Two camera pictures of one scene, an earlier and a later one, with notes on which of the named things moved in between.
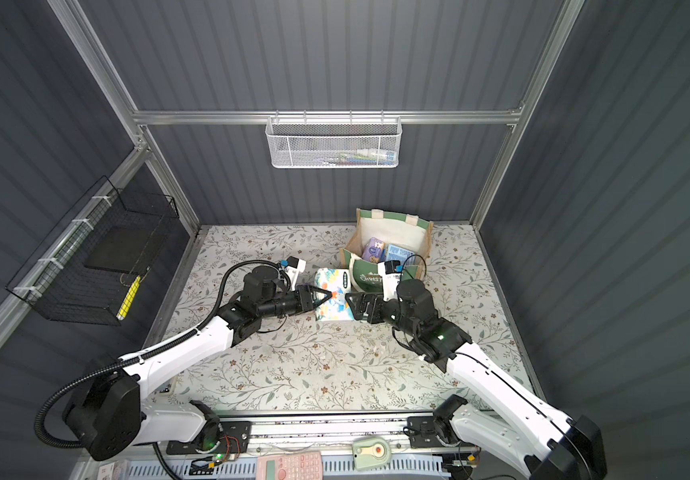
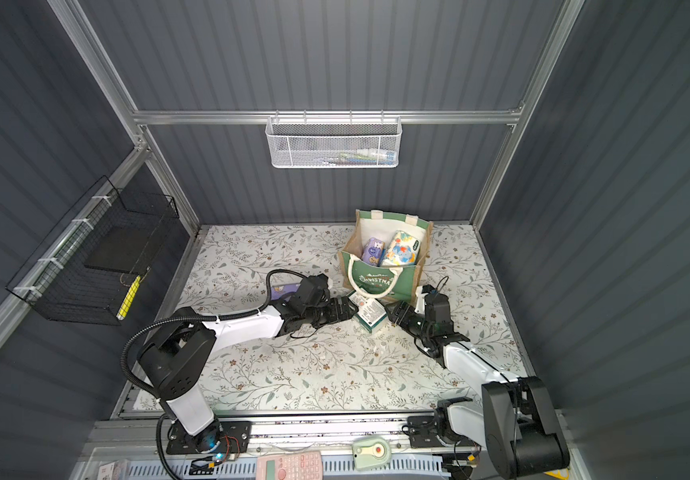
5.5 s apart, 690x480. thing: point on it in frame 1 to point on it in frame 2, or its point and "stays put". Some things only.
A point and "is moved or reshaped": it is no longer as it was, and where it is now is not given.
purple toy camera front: [372, 250] stays put
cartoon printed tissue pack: [337, 281] is moved or reshaped
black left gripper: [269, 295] to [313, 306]
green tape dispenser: [371, 453] stays put
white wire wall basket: [334, 142] stays put
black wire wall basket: [78, 275] stays put
